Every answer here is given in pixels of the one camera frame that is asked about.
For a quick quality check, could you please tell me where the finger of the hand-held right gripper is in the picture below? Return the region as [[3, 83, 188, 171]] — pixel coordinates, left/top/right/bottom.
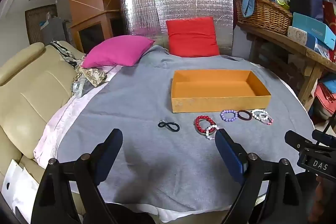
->
[[285, 130, 315, 154], [312, 129, 336, 148]]

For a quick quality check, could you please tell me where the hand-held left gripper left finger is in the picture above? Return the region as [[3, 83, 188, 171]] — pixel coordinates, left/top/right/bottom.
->
[[31, 128, 124, 224]]

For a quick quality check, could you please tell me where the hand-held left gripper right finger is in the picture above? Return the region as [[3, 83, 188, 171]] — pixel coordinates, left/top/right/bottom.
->
[[215, 128, 311, 224]]

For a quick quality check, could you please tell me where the purple bead bracelet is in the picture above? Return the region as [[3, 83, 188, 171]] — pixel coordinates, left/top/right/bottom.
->
[[220, 109, 238, 122]]

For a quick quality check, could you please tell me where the dark brown bangle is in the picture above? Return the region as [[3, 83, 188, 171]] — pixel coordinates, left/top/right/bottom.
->
[[237, 110, 253, 121]]

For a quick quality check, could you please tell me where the red bead bracelet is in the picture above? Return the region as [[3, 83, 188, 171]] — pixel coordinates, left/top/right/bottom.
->
[[195, 115, 216, 133]]

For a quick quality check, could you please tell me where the orange cardboard box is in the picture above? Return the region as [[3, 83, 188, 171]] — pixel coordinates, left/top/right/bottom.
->
[[171, 70, 271, 113]]

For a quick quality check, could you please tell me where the black hair tie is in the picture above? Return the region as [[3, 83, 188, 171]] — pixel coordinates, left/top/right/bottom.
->
[[157, 121, 180, 133]]

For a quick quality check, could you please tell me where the pale pink sheet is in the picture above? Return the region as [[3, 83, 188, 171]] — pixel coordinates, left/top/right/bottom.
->
[[34, 64, 265, 223]]

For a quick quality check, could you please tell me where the grey blanket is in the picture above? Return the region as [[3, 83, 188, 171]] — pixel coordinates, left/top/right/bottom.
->
[[56, 45, 315, 212]]

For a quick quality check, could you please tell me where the clear plastic bag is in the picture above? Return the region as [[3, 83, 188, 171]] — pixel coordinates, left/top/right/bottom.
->
[[72, 79, 88, 97]]

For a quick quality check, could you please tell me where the wooden side table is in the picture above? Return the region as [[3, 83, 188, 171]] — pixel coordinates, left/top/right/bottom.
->
[[238, 22, 336, 111]]

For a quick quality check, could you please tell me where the beige leather sofa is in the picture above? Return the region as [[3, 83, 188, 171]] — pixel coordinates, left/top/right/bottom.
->
[[0, 42, 87, 224]]

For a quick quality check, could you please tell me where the white paper bag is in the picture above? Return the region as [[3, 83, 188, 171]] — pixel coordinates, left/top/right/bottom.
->
[[1, 159, 40, 214]]

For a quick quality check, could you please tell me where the magenta pillow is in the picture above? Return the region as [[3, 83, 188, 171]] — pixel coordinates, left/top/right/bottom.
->
[[82, 35, 155, 68]]

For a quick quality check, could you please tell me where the black and white cloth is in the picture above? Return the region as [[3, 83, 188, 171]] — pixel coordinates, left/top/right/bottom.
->
[[50, 41, 87, 69]]

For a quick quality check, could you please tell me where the white patterned box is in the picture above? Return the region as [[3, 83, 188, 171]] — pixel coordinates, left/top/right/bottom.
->
[[287, 26, 330, 57]]

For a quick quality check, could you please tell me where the blue cardboard box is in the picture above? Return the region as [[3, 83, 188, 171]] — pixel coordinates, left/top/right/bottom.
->
[[292, 13, 336, 50]]

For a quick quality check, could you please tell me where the red pillow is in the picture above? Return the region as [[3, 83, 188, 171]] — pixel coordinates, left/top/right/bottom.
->
[[166, 17, 220, 58]]

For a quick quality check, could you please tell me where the wicker basket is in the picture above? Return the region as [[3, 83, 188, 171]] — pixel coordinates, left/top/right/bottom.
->
[[234, 0, 293, 35]]

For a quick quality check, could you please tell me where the silver foil board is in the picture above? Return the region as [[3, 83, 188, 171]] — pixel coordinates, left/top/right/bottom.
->
[[120, 0, 234, 56]]

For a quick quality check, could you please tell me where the pink bead bracelet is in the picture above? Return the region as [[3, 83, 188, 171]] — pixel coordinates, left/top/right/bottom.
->
[[260, 115, 274, 126]]

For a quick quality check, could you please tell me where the small white bead bracelet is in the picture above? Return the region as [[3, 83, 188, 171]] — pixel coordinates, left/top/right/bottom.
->
[[205, 124, 220, 140]]

